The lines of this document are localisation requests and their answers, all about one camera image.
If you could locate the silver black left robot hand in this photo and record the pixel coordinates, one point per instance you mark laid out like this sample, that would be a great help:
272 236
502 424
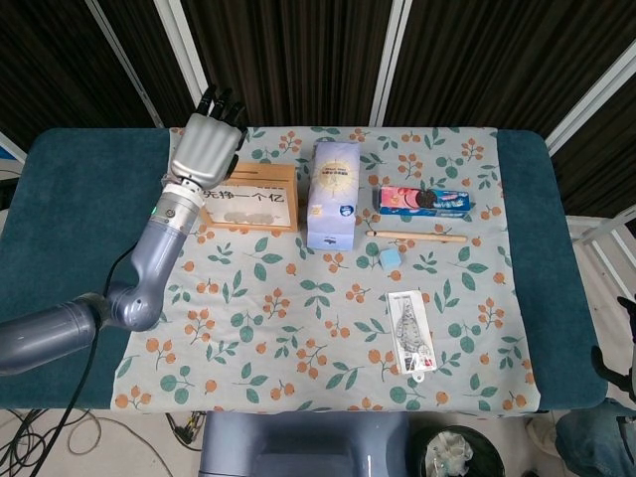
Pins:
204 149

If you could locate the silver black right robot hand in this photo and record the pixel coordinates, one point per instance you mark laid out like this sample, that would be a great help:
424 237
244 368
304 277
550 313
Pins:
632 367

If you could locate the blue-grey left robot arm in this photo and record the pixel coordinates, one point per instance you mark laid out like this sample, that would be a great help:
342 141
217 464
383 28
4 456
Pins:
154 248

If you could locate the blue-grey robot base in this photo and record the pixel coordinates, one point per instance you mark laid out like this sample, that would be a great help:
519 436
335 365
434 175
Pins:
303 442

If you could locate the blue jeans leg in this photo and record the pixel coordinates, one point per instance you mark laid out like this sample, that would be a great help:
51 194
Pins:
596 442

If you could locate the white shoe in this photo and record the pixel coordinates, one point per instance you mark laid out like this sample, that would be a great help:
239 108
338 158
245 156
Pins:
539 432

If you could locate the dark slatted partition panel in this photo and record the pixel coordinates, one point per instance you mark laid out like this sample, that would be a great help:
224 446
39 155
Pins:
606 169
497 59
288 59
49 64
149 49

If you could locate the light blue paper bag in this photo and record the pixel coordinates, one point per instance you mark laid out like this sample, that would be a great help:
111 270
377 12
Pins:
333 199

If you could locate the teal table cover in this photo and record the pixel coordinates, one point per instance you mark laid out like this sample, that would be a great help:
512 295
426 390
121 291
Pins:
74 199

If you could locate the white metal rack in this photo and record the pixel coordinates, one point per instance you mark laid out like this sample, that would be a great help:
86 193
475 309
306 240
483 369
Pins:
596 233

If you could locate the black trash bin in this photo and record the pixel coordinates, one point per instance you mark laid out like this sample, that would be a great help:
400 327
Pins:
457 452

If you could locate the white blue board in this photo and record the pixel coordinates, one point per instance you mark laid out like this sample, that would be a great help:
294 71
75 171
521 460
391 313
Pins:
7 149

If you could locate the floral leaf-print tablecloth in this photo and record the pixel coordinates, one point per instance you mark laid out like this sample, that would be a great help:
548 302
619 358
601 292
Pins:
348 308

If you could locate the light blue foam cube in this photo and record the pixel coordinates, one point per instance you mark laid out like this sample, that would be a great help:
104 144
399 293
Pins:
390 258

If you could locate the packaged clear ruler set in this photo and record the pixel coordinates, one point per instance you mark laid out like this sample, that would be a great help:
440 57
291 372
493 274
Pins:
411 328

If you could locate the blue Oreo cookie box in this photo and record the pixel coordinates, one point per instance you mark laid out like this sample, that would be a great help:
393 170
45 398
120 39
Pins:
422 201

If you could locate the wooden stick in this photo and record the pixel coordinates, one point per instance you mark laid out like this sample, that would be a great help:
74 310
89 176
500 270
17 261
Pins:
417 236

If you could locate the black power plugs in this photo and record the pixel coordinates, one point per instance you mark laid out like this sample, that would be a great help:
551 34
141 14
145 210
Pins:
184 427

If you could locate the wooden framed coin box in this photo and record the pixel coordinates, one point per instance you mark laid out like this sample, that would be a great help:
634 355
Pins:
268 174

